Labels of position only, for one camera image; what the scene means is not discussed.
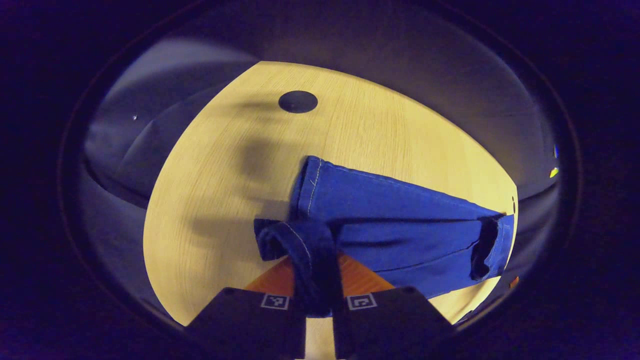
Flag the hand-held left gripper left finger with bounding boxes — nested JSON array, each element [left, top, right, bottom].
[[186, 255, 307, 360]]

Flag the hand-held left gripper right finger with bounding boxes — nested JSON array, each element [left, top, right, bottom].
[[332, 252, 455, 360]]

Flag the blue denim jeans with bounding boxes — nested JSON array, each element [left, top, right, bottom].
[[253, 155, 516, 319]]

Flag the large black table grommet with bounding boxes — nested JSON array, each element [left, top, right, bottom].
[[278, 90, 319, 114]]

